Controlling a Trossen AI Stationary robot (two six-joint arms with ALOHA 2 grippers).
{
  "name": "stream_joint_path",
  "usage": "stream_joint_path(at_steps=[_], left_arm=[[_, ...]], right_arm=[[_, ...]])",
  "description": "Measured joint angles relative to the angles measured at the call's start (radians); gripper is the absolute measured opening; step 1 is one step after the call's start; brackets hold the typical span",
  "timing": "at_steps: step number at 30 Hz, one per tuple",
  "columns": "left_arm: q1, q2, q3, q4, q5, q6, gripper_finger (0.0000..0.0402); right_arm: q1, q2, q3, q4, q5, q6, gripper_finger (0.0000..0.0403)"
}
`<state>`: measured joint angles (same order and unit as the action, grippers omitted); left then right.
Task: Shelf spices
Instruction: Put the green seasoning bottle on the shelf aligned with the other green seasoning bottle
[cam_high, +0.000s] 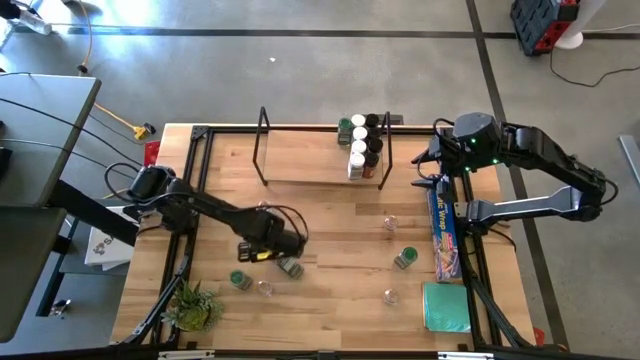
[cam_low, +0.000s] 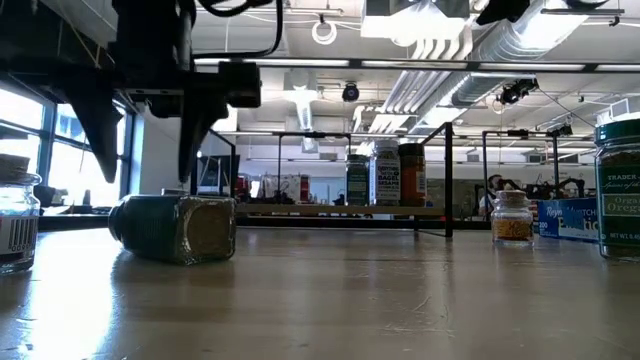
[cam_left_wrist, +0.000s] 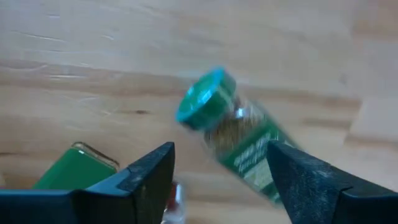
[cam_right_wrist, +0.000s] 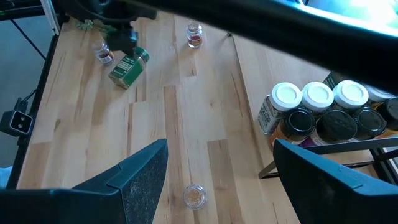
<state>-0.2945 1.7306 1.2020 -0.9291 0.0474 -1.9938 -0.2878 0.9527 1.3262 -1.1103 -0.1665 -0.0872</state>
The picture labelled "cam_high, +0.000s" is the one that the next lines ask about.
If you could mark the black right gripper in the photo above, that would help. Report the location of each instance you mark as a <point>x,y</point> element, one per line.
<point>450,152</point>

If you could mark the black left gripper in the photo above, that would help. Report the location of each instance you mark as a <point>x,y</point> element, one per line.
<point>277,234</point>

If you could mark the black-lid jar purple label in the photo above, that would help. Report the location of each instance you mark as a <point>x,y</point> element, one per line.
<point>375,145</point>

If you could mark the black-lid jar rust spice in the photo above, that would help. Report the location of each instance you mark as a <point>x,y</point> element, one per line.
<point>370,162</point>

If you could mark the black-lid jar yellow spice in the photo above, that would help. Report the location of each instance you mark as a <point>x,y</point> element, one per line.
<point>374,133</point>

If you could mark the white-lid seasoning jar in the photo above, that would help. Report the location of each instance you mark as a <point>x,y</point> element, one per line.
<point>356,162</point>
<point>358,120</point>
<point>358,146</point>
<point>360,133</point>

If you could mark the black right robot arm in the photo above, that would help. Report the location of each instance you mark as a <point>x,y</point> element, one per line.
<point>550,150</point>

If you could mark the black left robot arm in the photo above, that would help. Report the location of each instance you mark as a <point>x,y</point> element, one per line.
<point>210,207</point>

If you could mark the blue plastic wrap box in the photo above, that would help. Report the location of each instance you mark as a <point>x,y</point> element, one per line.
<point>445,240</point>

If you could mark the black-lid jar orange spice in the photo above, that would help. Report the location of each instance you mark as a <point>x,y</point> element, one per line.
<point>372,120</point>

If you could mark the green potted succulent plant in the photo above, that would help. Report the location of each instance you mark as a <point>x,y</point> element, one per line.
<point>192,310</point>

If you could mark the teal square pad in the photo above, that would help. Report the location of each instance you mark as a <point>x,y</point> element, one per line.
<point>446,307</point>

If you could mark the red table clamp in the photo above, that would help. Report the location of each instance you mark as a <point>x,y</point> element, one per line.
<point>151,154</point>
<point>539,336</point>

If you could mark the black power plug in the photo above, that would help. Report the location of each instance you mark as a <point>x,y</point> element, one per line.
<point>149,128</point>

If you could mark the white printed box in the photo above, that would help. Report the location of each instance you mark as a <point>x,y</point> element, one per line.
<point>107,252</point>

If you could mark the black red tool case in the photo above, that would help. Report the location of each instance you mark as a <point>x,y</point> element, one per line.
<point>537,20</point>

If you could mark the black diagonal beam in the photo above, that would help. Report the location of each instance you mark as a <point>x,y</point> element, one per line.
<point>95,215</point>

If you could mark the white stand base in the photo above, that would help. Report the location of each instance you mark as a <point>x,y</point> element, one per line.
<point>570,41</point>

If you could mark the grey metal bar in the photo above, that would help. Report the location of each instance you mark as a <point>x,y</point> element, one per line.
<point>632,157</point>

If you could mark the small metal clip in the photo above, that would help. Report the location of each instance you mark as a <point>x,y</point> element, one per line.
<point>60,307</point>

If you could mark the dark grey desk top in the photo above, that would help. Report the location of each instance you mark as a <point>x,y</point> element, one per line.
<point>25,275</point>

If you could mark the person's foot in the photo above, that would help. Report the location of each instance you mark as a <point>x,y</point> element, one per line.
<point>35,24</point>

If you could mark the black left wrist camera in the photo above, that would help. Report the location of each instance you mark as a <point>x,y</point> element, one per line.
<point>244,251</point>

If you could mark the wooden shelf black metal frame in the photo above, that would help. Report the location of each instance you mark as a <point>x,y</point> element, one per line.
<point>300,160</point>

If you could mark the black metal table frame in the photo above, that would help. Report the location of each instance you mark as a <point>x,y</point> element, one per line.
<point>225,130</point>

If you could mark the silver metal bracket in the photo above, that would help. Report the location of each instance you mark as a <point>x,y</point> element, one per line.
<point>186,355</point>
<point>465,356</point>

